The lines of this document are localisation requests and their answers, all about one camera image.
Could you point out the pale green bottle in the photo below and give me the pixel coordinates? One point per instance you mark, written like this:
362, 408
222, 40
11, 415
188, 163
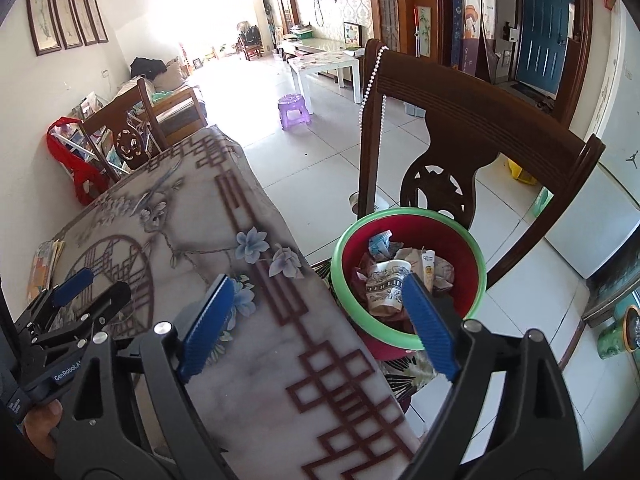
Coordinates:
542, 205

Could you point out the star pattern framed picture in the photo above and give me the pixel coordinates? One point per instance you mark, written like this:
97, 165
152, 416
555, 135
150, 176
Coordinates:
351, 34

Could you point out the black bag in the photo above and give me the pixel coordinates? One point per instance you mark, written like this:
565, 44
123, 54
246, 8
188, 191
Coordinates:
147, 66

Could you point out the yellow toy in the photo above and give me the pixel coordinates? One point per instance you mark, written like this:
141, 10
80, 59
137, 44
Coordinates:
522, 172

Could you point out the purple plastic stool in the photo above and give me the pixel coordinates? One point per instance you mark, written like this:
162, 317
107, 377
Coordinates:
295, 110

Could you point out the cartoon door curtain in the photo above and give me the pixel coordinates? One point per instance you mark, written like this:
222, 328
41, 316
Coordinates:
472, 10

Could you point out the framed wall picture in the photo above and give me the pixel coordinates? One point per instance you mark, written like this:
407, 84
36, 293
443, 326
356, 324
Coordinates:
96, 19
67, 15
45, 15
85, 17

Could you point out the metal bowl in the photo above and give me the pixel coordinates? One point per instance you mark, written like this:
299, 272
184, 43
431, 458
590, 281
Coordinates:
356, 200

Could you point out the white coffee table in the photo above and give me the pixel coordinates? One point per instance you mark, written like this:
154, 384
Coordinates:
325, 62

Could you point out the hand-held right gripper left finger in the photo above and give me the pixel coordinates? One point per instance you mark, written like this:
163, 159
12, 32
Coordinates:
210, 320

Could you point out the blue door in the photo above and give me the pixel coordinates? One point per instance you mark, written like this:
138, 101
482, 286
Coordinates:
542, 35

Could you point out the low television bench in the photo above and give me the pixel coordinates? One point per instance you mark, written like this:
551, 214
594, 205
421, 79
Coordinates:
320, 45

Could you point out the person's left hand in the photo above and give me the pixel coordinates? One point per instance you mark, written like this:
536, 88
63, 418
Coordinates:
42, 430

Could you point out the stack of books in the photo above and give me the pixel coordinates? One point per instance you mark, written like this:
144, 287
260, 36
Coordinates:
42, 265

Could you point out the red bag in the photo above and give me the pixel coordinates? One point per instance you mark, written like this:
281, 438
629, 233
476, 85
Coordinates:
75, 170

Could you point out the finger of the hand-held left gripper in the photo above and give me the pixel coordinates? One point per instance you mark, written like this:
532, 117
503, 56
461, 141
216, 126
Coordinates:
72, 287
100, 310

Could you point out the printed paper cup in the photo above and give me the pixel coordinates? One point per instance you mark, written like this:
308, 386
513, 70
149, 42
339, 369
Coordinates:
387, 285

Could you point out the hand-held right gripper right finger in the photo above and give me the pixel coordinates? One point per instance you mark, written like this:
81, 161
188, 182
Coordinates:
430, 325

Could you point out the white fridge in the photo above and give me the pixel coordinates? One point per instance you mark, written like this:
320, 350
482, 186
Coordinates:
600, 220

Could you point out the carved wooden chair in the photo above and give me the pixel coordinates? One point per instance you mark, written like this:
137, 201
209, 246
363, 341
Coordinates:
125, 110
475, 110

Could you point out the red bin with green rim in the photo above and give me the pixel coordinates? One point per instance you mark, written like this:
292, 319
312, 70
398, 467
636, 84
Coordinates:
460, 257

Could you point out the green ceramic jar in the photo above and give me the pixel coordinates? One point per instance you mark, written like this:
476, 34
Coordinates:
615, 335

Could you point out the wooden sofa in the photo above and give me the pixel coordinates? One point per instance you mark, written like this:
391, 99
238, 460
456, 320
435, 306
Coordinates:
175, 105

